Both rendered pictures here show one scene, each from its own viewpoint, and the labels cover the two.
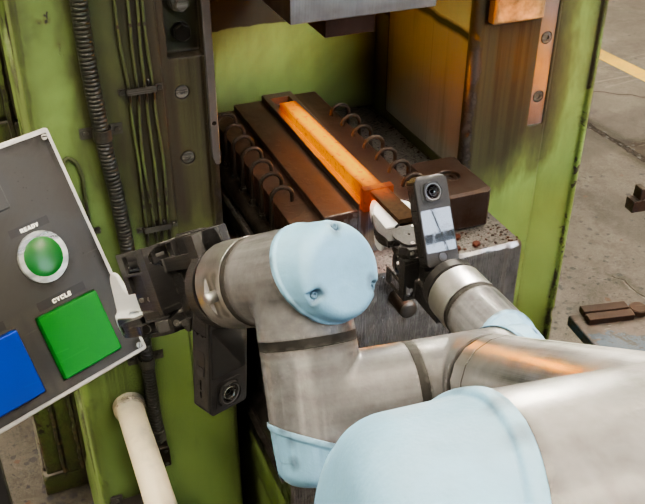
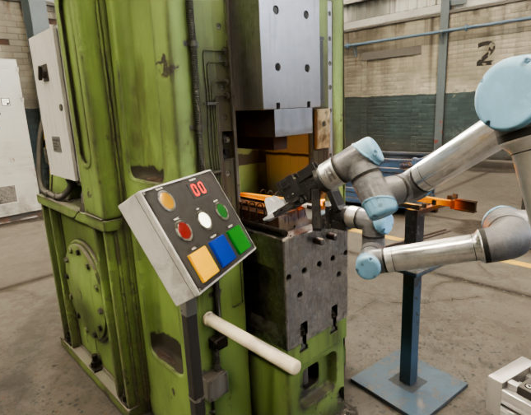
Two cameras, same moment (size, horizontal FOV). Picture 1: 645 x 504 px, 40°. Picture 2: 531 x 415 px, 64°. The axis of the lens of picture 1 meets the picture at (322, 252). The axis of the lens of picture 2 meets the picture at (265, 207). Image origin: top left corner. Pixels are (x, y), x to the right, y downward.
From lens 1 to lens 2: 0.73 m
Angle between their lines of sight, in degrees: 27
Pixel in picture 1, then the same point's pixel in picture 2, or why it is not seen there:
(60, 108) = not seen: hidden behind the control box
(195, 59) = (231, 160)
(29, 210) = (214, 194)
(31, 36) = (183, 149)
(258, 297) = (352, 161)
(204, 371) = (318, 212)
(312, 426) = (383, 192)
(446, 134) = not seen: hidden behind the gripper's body
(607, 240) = not seen: hidden behind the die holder
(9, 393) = (227, 255)
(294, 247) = (364, 142)
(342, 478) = (495, 72)
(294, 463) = (380, 205)
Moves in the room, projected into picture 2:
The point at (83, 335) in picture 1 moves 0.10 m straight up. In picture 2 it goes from (240, 239) to (239, 205)
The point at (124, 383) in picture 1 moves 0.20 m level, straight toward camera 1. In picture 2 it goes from (207, 306) to (237, 328)
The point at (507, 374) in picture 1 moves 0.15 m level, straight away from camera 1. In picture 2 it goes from (440, 151) to (412, 146)
